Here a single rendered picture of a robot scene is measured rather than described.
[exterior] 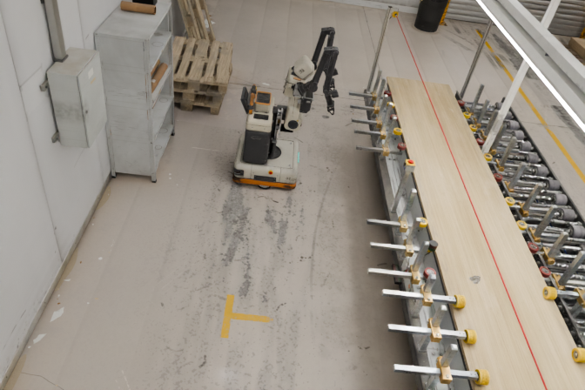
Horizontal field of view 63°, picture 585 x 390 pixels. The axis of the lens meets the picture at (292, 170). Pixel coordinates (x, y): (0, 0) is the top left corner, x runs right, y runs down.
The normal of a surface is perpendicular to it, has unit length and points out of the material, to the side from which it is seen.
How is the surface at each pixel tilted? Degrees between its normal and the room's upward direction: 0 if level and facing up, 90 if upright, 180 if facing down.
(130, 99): 90
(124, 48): 90
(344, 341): 0
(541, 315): 0
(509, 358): 0
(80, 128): 90
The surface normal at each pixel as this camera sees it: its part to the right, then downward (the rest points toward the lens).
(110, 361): 0.14, -0.78
